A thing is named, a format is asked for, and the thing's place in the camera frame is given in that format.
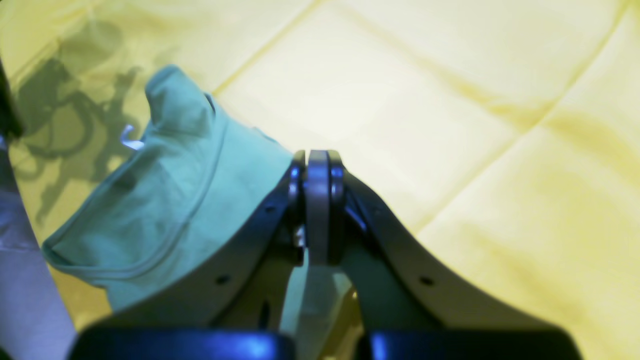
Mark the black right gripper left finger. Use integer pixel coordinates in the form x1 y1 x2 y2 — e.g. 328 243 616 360
69 150 306 360

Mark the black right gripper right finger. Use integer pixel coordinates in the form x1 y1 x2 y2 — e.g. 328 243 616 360
315 150 581 360

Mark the green T-shirt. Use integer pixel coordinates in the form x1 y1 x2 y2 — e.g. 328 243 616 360
41 64 361 360

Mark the yellow table cloth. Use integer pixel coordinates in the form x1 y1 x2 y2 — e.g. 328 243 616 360
1 0 639 360

